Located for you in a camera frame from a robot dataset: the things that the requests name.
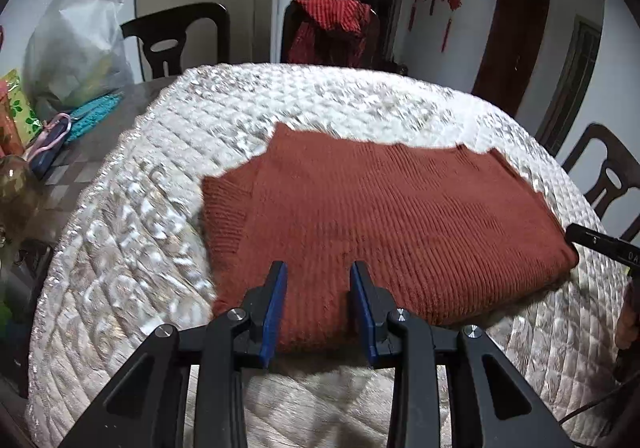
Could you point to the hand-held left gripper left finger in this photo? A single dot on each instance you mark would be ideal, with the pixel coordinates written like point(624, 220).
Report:
point(272, 313)

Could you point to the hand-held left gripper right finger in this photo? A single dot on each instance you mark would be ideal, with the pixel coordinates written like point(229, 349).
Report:
point(364, 313)

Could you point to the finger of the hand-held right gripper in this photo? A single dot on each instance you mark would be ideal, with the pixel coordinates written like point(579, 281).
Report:
point(590, 238)

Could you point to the rust red knit sweater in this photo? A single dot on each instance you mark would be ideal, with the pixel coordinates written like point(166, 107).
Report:
point(400, 228)

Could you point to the person's right hand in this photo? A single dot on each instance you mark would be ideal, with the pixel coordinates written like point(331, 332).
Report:
point(630, 318)

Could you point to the dark wooden chair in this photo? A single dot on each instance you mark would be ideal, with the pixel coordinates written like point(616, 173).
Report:
point(600, 138)
point(286, 38)
point(175, 18)

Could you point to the dark framed door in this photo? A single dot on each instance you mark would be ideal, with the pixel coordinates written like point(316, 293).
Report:
point(570, 83)

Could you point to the white quilted blanket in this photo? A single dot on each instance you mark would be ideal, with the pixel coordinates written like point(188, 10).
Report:
point(125, 228)

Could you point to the brown wooden door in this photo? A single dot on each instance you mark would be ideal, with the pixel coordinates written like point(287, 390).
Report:
point(510, 38)

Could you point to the teal woven mat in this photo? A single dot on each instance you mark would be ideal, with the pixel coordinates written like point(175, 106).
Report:
point(95, 115)

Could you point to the pink and blue pouch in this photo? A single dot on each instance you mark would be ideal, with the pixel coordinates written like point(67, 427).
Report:
point(50, 143)

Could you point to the red checked cloth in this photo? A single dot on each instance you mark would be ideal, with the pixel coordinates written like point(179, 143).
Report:
point(325, 13)

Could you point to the green leaf print packet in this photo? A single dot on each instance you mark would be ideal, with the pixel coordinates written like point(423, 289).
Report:
point(20, 108)

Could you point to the white plastic bag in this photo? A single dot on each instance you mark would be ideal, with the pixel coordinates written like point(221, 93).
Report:
point(75, 43)

